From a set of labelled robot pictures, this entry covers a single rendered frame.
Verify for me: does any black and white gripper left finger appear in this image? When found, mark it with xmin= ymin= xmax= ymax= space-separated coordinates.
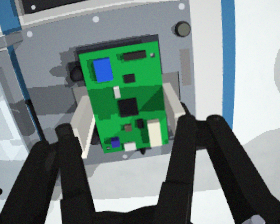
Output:
xmin=0 ymin=95 xmax=96 ymax=224

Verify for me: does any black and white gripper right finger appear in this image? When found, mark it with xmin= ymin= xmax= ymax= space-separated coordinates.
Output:
xmin=152 ymin=82 xmax=280 ymax=224

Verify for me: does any green circuit board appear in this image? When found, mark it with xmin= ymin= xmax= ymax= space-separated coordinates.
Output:
xmin=79 ymin=41 xmax=169 ymax=153

